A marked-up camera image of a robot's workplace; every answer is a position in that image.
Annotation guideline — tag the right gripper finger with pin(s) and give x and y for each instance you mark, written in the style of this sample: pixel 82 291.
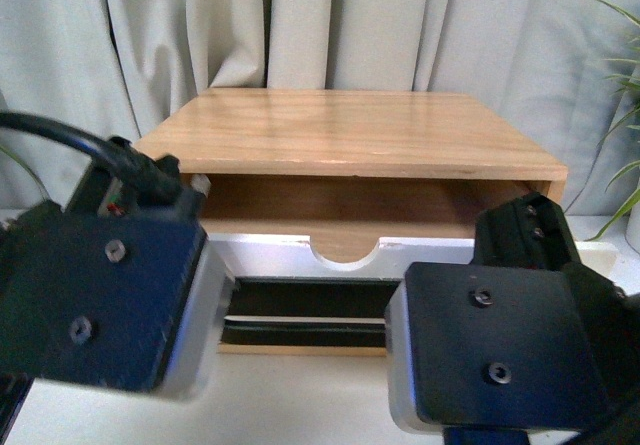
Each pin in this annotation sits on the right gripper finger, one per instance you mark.
pixel 524 337

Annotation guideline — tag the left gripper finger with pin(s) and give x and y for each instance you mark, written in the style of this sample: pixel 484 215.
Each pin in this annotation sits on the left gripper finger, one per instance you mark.
pixel 112 293

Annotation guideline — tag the white drawer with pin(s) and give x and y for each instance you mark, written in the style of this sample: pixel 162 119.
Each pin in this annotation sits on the white drawer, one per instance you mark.
pixel 374 228

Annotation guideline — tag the black drawer handle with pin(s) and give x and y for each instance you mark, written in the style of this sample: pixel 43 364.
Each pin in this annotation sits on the black drawer handle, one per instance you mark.
pixel 294 313

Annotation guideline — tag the wooden drawer cabinet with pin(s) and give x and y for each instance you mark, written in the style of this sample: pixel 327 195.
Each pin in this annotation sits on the wooden drawer cabinet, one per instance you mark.
pixel 364 134

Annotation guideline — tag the green plant right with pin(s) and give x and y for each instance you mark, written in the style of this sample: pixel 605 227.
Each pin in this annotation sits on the green plant right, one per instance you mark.
pixel 627 87

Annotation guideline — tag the grey curtain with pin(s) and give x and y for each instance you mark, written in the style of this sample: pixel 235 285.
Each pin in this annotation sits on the grey curtain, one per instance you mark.
pixel 120 67

